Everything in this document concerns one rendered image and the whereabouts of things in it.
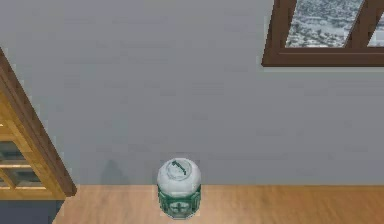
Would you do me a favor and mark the wooden door with glass panes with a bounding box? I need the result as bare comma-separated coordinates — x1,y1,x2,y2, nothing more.
0,48,78,201

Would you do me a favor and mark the green and white trash can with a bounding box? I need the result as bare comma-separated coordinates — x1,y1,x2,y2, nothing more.
156,157,203,221

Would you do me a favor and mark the brown framed window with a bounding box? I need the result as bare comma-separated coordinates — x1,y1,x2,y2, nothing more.
261,0,384,68

